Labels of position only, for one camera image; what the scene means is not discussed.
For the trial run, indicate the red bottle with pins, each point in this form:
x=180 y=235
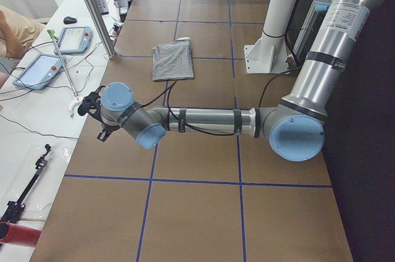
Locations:
x=15 y=234

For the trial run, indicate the striped polo shirt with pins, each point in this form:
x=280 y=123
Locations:
x=173 y=61

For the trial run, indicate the aluminium frame post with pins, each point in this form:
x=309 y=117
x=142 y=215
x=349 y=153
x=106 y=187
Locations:
x=100 y=27

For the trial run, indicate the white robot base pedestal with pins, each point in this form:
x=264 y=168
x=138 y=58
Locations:
x=268 y=55

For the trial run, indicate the upper teach pendant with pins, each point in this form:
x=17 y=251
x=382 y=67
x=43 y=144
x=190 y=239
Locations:
x=75 y=40

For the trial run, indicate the lower teach pendant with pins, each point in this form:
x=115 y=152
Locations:
x=39 y=73

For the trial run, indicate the black computer mouse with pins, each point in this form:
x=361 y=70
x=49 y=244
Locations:
x=69 y=20

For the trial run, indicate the person in beige shirt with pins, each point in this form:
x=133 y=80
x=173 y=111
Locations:
x=18 y=33

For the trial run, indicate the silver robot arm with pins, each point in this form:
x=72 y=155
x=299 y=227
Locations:
x=285 y=113

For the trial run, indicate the black clamp tool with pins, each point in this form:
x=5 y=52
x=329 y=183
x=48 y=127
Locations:
x=15 y=209

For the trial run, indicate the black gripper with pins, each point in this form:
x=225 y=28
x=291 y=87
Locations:
x=106 y=128

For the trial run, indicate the thin metal rod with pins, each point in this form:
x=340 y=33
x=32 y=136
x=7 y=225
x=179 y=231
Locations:
x=76 y=101

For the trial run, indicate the black keyboard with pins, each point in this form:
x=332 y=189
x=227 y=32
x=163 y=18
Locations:
x=102 y=6

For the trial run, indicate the teach pendant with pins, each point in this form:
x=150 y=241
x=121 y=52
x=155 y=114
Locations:
x=75 y=40
x=39 y=73

